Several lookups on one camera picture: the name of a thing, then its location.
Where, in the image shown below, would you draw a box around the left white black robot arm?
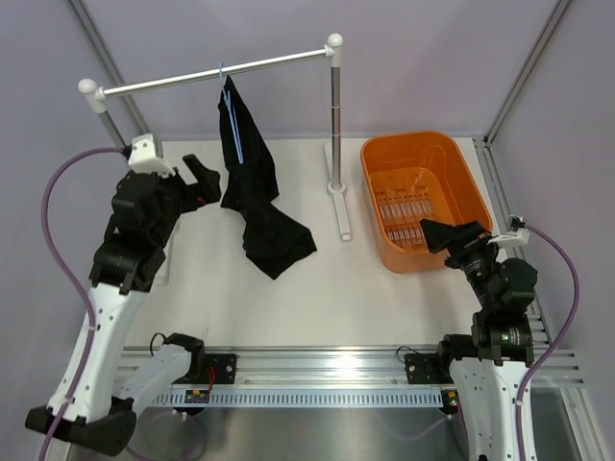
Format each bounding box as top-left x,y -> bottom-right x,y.
25,152 -> 221,460

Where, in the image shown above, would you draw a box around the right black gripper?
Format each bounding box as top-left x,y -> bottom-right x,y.
421,218 -> 503,310

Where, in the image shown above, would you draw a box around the orange plastic basket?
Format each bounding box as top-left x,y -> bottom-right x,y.
360,131 -> 493,274

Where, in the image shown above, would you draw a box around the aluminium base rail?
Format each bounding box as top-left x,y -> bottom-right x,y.
113,346 -> 584,388

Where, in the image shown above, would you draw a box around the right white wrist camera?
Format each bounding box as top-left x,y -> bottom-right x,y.
489,215 -> 530,249

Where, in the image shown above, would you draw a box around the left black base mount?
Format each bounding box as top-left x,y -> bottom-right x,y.
173,353 -> 237,385

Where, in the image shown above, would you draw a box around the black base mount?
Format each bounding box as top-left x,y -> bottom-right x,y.
404,352 -> 453,385
173,353 -> 237,385

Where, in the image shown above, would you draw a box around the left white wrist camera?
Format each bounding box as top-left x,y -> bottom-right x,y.
128,133 -> 176,178

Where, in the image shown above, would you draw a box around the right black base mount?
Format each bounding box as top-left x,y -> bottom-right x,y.
404,352 -> 453,385

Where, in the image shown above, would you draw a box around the silver white clothes rack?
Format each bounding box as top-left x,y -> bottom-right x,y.
78,33 -> 352,241

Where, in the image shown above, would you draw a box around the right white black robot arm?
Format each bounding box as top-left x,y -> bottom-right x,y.
420,219 -> 537,460

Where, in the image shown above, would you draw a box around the black shorts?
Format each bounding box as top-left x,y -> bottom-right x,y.
218,77 -> 317,279

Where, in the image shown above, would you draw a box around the white slotted cable duct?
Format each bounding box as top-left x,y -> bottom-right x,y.
150,386 -> 443,408

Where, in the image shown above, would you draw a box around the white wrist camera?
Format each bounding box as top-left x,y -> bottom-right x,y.
489,215 -> 530,249
128,133 -> 176,178

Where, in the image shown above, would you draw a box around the blue wire hanger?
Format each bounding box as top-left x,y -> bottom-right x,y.
218,61 -> 244,165

